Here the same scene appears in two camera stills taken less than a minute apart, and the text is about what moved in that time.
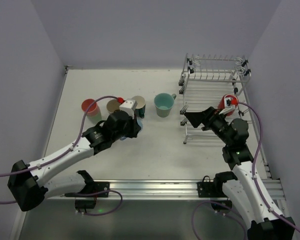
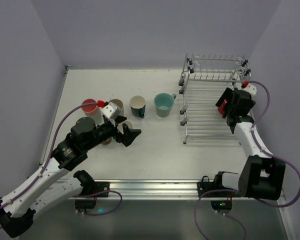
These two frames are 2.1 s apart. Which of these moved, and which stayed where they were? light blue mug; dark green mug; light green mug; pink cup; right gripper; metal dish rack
Moved: light blue mug; right gripper
Stayed: pink cup; light green mug; dark green mug; metal dish rack
